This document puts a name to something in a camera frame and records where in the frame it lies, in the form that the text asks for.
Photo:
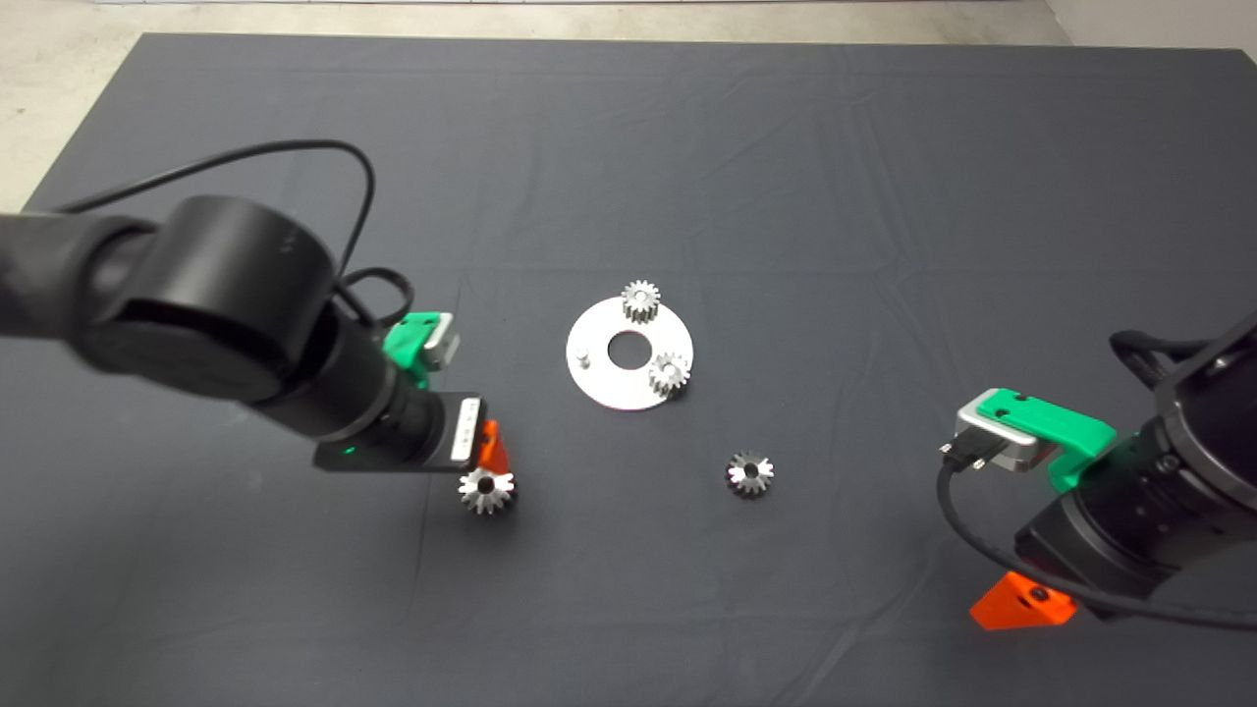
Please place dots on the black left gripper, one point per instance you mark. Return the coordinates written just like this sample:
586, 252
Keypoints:
457, 442

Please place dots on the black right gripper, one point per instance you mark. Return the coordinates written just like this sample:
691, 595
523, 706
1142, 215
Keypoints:
1100, 555

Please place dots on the larger steel gear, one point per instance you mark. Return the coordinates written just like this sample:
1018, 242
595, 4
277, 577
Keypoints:
496, 503

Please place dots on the small dark steel gear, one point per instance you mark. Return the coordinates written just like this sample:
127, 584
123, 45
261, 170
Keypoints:
741, 483

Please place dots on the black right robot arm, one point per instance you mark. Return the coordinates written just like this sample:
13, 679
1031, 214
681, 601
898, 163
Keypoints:
1218, 412

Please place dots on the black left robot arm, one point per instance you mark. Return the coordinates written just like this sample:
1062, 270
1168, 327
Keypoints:
226, 285

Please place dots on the round metal plate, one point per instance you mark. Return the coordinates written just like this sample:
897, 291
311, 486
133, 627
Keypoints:
619, 393

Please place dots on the dark grey table cloth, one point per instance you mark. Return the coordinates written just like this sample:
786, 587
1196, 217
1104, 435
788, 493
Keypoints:
786, 147

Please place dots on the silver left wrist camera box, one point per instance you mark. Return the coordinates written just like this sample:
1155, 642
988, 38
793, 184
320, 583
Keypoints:
442, 344

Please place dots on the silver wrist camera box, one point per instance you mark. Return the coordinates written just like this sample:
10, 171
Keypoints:
1007, 447
442, 344

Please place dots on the green left camera mount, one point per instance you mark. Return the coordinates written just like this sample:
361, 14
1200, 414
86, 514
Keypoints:
403, 344

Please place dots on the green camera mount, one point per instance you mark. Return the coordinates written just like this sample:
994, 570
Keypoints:
403, 344
1061, 422

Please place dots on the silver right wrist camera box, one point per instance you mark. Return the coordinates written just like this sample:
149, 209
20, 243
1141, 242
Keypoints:
1007, 447

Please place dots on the green right camera mount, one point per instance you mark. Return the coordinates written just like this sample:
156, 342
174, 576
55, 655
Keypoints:
1061, 422

